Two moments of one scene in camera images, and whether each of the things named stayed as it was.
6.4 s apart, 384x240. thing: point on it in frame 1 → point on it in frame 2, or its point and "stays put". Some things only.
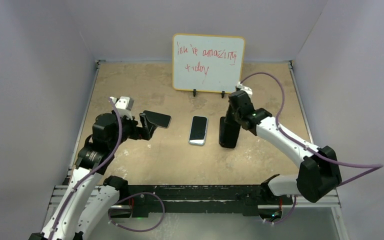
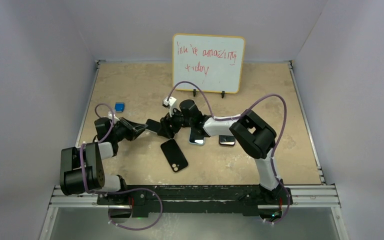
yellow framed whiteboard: [207, 63] stays put
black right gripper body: [231, 115] → [181, 120]
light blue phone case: [198, 131] stays put
